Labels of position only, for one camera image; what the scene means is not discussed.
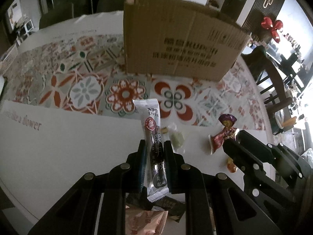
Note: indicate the red small candy packet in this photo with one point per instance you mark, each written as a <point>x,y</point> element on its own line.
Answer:
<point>232,168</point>

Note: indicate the red balloon dog decoration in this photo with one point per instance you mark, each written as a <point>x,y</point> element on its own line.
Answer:
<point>273,27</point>

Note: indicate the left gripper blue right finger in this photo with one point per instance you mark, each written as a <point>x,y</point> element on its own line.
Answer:
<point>169,164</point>

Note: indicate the white shoe rack shelf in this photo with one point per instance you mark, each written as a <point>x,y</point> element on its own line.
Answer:
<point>25,29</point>

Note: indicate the dark upholstered chair left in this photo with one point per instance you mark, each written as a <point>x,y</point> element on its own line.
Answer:
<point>58,14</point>

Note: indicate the silver purple snack stick packet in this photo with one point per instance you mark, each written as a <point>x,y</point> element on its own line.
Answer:
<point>149,111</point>

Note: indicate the purple red wrapped candy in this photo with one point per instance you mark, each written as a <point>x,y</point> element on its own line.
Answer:
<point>229,131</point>

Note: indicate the rose gold foil snack bag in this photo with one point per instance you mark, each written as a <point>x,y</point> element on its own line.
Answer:
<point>144,222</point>

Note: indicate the small white candy packet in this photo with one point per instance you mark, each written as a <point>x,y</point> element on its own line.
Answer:
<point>172,134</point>

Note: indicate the dark upholstered chair middle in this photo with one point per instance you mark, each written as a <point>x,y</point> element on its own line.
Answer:
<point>110,5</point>

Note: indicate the wooden dining chair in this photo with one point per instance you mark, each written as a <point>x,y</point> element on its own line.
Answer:
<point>263,68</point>

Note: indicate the brown cardboard box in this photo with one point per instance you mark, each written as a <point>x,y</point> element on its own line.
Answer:
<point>180,38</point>

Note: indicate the patterned floral table runner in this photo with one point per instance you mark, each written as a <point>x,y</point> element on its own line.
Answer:
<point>87,74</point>

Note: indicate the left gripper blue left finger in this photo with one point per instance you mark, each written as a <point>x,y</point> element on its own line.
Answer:
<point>142,152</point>

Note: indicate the dark upholstered chair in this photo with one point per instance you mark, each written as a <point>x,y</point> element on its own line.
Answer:
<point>110,5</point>
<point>58,14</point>

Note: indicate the dark brown snack bar packet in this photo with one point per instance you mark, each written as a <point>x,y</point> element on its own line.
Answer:
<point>175,208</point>

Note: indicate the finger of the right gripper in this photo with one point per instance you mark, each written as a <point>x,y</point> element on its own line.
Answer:
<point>248,158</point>
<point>254,139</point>

